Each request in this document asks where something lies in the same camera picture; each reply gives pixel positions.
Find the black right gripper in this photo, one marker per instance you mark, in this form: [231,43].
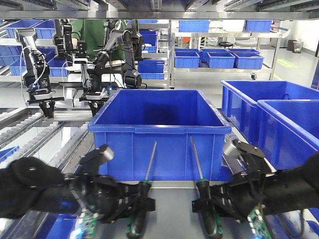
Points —
[249,187]

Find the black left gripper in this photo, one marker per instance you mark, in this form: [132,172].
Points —
[100,194]

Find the green black screwdriver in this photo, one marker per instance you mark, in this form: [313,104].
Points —
[204,205]
[143,204]

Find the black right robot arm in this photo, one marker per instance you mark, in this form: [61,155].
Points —
[277,192]

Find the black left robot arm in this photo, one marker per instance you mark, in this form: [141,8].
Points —
[29,184]

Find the large metal tray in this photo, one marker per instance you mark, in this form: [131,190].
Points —
[173,217]

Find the blue bin on rollers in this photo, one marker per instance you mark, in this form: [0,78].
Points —
[163,134]

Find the blue bin right front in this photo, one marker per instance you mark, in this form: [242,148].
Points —
[289,131]

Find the blue bin right rear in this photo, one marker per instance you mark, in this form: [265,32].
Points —
[240,97]

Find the person in green sweater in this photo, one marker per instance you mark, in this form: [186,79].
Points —
[92,32]

